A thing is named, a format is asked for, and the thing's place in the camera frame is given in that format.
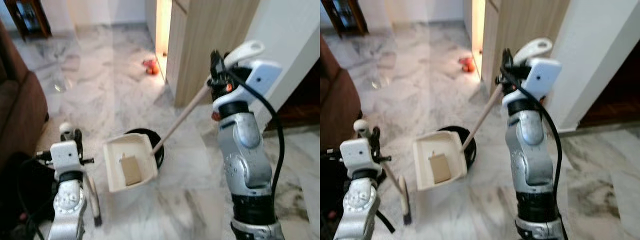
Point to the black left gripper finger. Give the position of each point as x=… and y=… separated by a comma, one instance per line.
x=78, y=138
x=375, y=136

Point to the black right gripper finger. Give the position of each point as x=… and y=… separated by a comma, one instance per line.
x=216, y=62
x=506, y=61

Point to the plain brown cardboard piece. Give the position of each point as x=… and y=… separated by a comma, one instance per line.
x=440, y=169
x=131, y=171

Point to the wooden broom with white knob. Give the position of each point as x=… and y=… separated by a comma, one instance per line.
x=95, y=207
x=406, y=205

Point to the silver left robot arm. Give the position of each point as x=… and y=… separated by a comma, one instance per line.
x=67, y=205
x=357, y=205

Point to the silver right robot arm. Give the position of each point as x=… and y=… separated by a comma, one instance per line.
x=245, y=160
x=530, y=150

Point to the tall light wood cabinet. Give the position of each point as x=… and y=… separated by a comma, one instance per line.
x=520, y=25
x=200, y=40

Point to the red bag with oranges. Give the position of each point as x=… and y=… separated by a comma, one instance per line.
x=467, y=65
x=150, y=67

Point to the dark brown sofa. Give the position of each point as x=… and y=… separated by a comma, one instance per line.
x=20, y=100
x=340, y=100

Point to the black fabric bag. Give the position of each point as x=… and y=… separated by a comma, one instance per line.
x=20, y=190

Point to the black plastic bucket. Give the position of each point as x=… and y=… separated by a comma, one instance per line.
x=471, y=150
x=160, y=155

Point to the dark wooden side table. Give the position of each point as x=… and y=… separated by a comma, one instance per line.
x=350, y=15
x=30, y=17

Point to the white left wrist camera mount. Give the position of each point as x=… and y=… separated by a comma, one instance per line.
x=357, y=152
x=65, y=155

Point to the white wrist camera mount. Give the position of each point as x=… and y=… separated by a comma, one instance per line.
x=357, y=152
x=542, y=75
x=262, y=77
x=65, y=155

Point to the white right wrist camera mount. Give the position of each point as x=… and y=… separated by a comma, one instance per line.
x=262, y=77
x=542, y=75

